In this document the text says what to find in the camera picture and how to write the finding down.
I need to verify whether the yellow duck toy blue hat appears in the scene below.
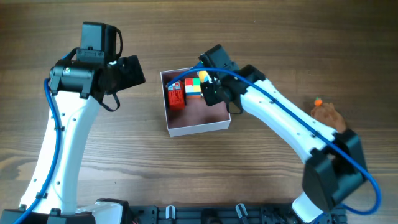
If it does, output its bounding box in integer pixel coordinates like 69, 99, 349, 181
197, 70, 210, 83

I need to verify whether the multicoloured puzzle cube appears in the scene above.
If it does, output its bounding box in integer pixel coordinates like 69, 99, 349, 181
184, 78, 201, 98

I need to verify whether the red toy truck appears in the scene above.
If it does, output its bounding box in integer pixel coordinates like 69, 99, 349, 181
167, 80, 185, 110

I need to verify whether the brown plush capybara toy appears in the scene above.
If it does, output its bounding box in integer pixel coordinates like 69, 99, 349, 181
310, 98, 347, 133

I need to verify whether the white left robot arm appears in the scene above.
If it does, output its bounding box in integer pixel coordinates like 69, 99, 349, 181
1, 22, 146, 223

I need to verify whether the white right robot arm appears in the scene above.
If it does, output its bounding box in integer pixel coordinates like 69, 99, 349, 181
198, 45, 373, 223

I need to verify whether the white cardboard box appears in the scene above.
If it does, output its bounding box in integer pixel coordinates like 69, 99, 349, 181
160, 68, 231, 137

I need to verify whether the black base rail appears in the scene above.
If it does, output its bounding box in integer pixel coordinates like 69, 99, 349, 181
123, 203, 303, 224

